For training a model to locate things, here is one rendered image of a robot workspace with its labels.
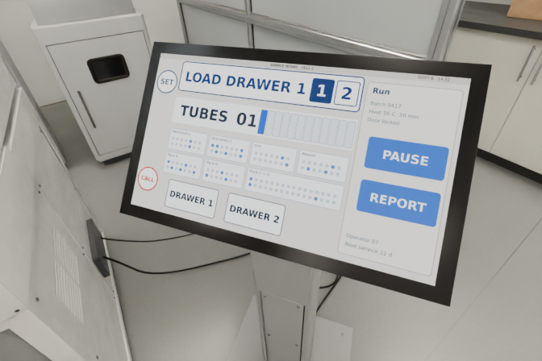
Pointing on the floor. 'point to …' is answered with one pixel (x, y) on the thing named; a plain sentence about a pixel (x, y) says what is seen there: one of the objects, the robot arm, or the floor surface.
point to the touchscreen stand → (288, 317)
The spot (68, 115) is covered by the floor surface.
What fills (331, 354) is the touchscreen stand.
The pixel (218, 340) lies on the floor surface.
